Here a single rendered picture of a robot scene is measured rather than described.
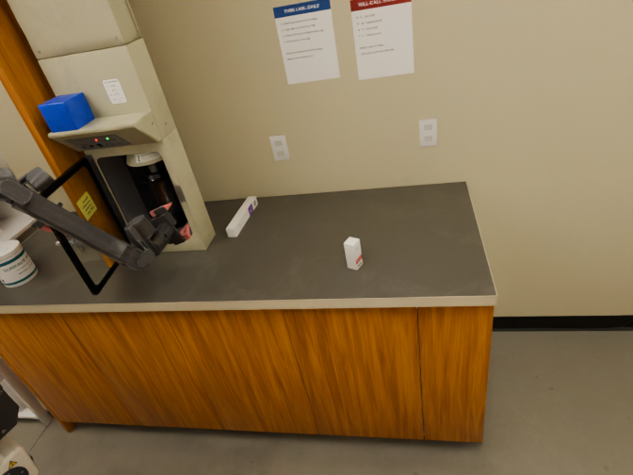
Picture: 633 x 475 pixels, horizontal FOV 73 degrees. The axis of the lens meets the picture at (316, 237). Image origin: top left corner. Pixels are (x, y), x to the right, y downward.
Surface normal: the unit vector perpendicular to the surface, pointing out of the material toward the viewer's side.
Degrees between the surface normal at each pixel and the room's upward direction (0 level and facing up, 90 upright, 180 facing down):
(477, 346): 90
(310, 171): 90
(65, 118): 90
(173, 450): 0
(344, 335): 90
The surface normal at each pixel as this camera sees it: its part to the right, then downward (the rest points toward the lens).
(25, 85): 0.97, -0.05
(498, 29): -0.15, 0.58
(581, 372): -0.17, -0.81
